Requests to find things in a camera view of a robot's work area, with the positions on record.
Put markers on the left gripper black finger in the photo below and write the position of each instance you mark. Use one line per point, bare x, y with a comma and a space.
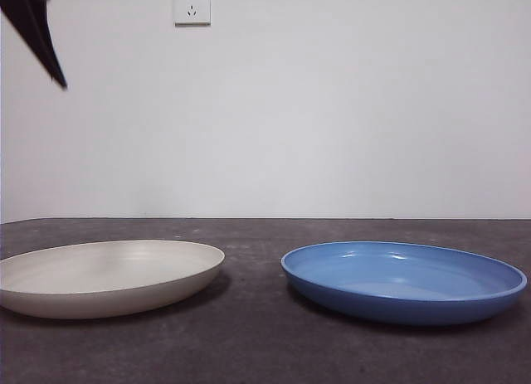
33, 27

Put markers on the white round plate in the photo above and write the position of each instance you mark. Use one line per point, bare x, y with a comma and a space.
103, 284

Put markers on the blue round plate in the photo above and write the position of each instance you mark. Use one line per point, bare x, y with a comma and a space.
394, 307

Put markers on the white wall power socket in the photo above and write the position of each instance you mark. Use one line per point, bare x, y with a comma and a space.
192, 6

